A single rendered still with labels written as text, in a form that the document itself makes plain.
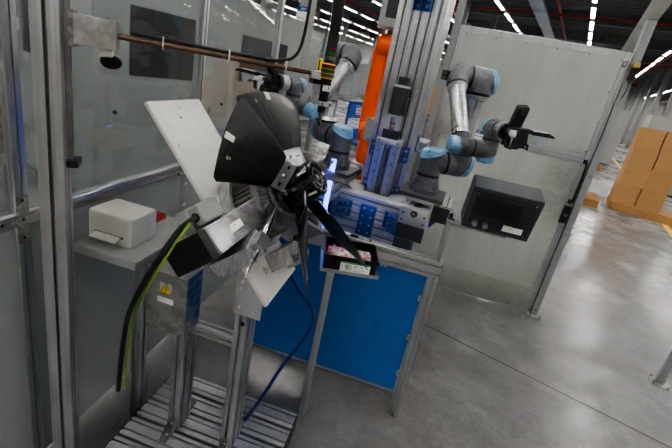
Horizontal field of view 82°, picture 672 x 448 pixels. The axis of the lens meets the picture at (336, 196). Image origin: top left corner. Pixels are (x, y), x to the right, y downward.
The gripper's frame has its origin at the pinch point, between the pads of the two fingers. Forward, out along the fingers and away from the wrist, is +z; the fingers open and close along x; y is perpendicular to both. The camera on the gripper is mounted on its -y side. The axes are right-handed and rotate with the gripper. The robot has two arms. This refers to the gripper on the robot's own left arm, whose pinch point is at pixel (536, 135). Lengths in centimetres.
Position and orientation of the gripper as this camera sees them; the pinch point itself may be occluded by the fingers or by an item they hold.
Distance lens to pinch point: 155.8
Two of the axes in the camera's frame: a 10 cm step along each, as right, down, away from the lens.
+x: -9.9, -0.2, -1.0
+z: 0.9, 3.3, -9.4
